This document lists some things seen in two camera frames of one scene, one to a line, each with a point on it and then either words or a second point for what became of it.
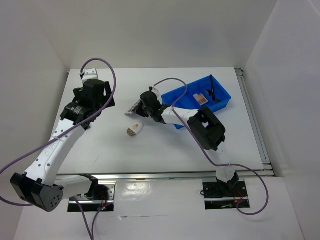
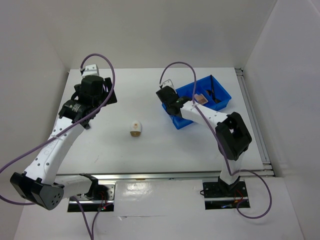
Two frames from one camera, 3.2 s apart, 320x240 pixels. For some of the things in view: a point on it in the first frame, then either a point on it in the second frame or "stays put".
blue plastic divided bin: (207, 94) stays put
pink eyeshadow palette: (201, 99) stays put
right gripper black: (139, 111) to (178, 96)
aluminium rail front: (138, 176) stays put
